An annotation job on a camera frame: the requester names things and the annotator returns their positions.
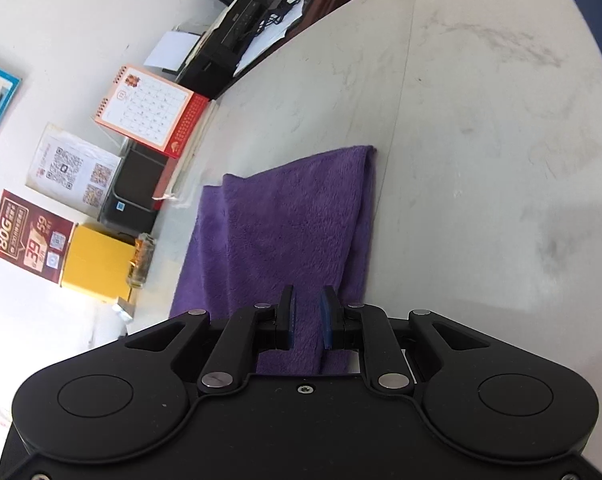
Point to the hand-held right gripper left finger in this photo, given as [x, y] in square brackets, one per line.
[292, 320]

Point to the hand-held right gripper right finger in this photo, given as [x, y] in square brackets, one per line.
[326, 320]

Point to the purple towel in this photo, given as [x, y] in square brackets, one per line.
[281, 220]

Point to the glass ashtray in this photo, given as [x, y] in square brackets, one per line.
[140, 260]

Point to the clear plastic wrapper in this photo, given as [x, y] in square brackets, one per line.
[123, 309]

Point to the red notebook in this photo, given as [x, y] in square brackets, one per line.
[167, 180]

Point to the yellow box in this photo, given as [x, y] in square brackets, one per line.
[96, 260]

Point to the black box with blue sticker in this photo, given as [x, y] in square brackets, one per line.
[136, 185]

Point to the red desk calendar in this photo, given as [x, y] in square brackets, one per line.
[146, 105]

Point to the white code sign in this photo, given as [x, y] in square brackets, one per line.
[66, 165]

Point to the white papers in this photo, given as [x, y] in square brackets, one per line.
[266, 45]

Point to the black printer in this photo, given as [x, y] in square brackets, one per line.
[221, 45]

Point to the black power adapter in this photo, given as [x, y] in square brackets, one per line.
[276, 7]

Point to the dark red wall poster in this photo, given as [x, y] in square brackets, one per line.
[26, 240]

